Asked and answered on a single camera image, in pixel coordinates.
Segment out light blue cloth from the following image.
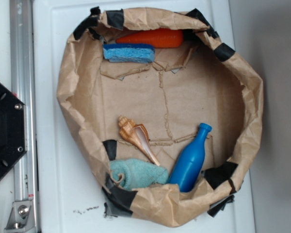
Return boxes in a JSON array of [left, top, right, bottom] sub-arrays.
[[110, 158, 169, 191]]

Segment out tan conch seashell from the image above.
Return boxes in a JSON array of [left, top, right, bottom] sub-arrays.
[[118, 116, 161, 166]]

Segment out brown paper bag bin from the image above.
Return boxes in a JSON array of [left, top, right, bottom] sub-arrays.
[[57, 8, 263, 227]]

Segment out blue sponge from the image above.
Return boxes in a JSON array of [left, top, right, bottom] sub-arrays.
[[103, 43, 155, 63]]

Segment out blue plastic bottle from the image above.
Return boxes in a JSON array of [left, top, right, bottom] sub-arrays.
[[169, 123, 212, 193]]

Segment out orange plastic carrot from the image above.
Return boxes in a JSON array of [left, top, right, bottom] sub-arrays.
[[116, 29, 184, 48]]

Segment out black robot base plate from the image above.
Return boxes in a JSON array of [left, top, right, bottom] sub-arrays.
[[0, 83, 26, 181]]

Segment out aluminium extrusion rail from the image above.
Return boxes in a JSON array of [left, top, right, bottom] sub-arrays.
[[9, 0, 41, 233]]

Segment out metal corner bracket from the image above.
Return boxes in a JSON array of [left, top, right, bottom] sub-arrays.
[[4, 200, 37, 233]]

